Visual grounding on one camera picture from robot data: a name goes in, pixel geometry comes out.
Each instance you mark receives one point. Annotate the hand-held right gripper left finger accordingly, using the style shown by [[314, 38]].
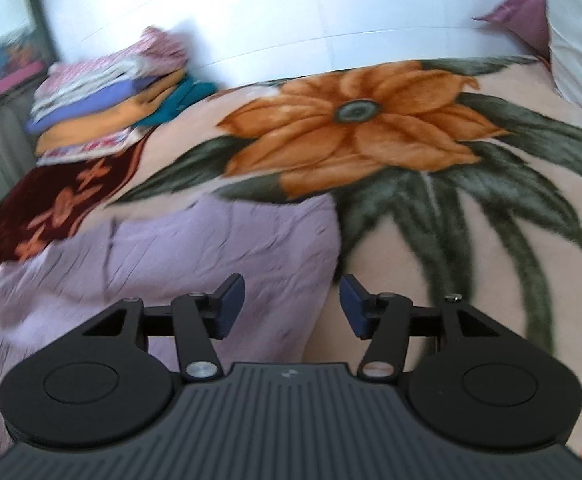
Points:
[[232, 305]]

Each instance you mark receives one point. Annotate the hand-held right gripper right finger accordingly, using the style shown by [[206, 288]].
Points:
[[353, 307]]

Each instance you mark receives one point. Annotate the lilac knit sweater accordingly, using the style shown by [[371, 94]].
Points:
[[196, 245]]

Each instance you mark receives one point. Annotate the floral fleece blanket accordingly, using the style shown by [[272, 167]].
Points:
[[361, 125]]

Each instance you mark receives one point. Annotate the pink patterned folded cloth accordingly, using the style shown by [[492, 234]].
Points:
[[91, 149]]

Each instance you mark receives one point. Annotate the teal folded garment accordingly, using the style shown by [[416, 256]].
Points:
[[181, 100]]

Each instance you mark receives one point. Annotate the orange folded garment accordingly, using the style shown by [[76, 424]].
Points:
[[116, 117]]

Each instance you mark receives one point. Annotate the purple folded garment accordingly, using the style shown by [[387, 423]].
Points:
[[106, 97]]

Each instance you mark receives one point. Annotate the grey white folded garment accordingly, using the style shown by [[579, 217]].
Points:
[[78, 84]]

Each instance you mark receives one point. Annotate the mauve pillow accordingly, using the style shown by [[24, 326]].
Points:
[[521, 17]]

